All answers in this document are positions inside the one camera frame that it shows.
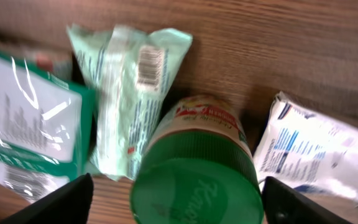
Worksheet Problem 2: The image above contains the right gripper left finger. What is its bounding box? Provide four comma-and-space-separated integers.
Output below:
0, 174, 94, 224

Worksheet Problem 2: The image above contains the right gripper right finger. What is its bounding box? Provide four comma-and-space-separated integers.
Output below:
262, 176, 350, 224

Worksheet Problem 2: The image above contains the white blue tissue packet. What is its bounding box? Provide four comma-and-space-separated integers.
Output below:
253, 92, 358, 203

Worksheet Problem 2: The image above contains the green 3M gloves package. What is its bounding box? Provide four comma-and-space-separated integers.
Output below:
0, 52, 95, 202

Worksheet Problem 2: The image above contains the green lid jar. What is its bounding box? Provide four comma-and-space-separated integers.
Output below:
130, 95, 264, 224

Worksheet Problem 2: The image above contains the mint green wipes packet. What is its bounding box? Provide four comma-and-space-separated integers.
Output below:
67, 25, 193, 180

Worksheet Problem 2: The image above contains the orange red snack packet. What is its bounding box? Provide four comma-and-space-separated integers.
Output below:
0, 40, 73, 80

